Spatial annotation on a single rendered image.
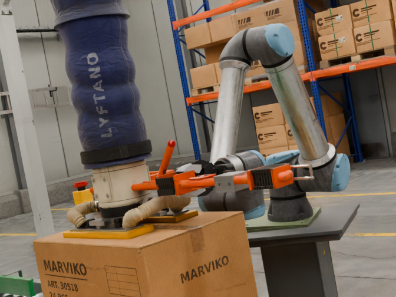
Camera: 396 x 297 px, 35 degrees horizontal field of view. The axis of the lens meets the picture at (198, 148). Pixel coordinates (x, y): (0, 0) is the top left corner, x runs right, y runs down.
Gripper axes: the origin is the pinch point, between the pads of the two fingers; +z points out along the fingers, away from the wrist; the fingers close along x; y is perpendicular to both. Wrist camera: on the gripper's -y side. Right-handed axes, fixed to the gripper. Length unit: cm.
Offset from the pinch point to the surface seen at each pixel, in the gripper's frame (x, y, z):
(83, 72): 36.8, 23.8, 10.2
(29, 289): -47, 137, -22
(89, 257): -17.1, 24.4, 19.3
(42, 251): -17, 52, 18
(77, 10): 55, 22, 10
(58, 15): 56, 29, 11
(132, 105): 24.9, 17.6, -1.5
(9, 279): -43, 154, -22
